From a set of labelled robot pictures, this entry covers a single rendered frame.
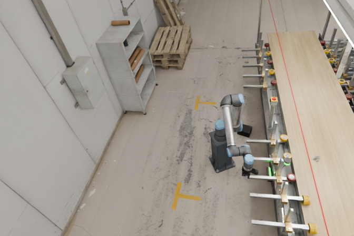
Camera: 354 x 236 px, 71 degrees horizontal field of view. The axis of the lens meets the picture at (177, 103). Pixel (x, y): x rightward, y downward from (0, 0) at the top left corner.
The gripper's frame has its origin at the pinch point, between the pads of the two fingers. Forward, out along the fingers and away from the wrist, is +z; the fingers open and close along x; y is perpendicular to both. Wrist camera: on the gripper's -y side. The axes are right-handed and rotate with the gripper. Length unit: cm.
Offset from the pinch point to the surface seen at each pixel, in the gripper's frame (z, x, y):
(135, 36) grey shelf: -34, -235, 189
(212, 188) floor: 85, -26, 40
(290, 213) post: -34, 47, -29
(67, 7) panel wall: -129, -142, 230
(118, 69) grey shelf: -14, -164, 201
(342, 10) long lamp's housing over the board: -157, -52, -53
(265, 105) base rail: 12, -123, -28
